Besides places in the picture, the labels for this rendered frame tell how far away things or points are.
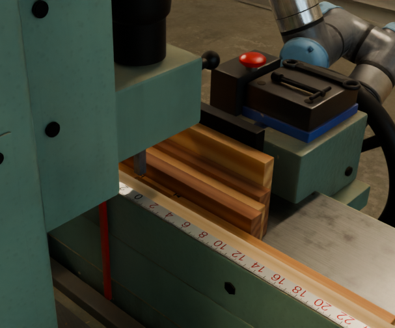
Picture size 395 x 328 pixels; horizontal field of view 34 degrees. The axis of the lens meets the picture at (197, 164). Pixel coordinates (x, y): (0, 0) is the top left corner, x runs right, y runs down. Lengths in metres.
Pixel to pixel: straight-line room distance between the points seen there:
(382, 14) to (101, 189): 3.32
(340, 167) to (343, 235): 0.12
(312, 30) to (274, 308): 0.64
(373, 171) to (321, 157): 1.82
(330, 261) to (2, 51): 0.39
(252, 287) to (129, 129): 0.17
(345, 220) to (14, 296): 0.37
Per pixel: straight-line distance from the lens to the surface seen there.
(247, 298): 0.54
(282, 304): 0.52
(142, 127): 0.57
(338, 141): 0.73
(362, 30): 1.20
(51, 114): 0.45
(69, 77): 0.45
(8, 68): 0.37
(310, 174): 0.70
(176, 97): 0.59
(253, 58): 0.72
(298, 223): 0.68
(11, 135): 0.38
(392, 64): 1.18
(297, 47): 1.08
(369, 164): 2.57
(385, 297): 0.61
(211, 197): 0.60
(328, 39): 1.12
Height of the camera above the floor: 1.30
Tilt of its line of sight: 32 degrees down
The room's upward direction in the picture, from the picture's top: 2 degrees clockwise
